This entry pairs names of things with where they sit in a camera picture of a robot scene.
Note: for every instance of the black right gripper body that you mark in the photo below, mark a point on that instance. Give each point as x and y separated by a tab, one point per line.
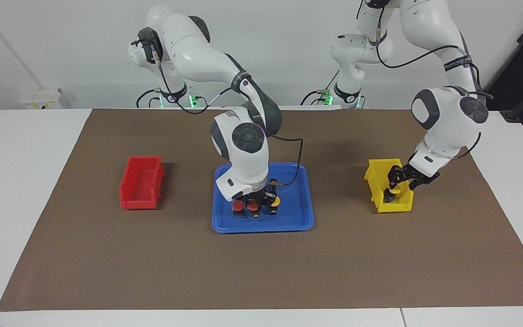
257	193

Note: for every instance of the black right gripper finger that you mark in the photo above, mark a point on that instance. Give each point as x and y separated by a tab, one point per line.
263	206
246	203

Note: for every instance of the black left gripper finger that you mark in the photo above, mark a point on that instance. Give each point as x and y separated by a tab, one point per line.
394	180
413	185

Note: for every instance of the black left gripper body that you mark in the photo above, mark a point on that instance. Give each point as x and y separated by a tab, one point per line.
418	174

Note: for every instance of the red push button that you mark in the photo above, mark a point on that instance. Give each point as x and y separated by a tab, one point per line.
238	206
254	205

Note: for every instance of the yellow push button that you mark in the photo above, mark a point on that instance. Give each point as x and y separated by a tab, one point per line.
395	192
276	200

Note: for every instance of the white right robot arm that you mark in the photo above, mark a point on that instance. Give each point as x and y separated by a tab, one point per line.
198	50

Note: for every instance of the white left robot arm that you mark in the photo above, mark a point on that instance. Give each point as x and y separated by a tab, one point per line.
447	113

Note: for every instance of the blue plastic tray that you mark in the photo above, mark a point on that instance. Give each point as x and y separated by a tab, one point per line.
298	218

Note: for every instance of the yellow plastic bin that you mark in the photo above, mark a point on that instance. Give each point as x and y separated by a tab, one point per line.
375	177

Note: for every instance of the brown table mat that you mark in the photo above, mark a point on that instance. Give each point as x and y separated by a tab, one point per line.
261	268

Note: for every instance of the red plastic bin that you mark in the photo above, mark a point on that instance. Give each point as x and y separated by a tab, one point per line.
141	186

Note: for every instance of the white background box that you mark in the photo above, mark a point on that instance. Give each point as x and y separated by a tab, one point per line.
41	98

